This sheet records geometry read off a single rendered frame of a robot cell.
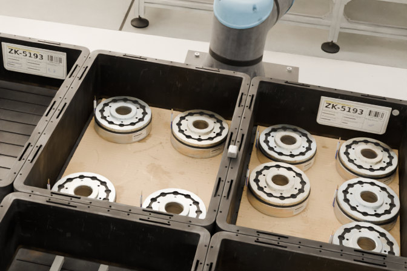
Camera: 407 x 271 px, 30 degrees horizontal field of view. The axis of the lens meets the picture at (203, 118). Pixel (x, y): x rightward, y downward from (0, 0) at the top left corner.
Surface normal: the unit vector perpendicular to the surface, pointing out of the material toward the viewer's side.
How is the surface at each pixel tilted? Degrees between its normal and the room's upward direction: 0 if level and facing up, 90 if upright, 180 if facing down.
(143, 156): 0
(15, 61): 90
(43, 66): 90
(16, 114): 0
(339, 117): 90
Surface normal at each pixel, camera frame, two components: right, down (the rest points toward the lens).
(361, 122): -0.19, 0.58
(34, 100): 0.07, -0.79
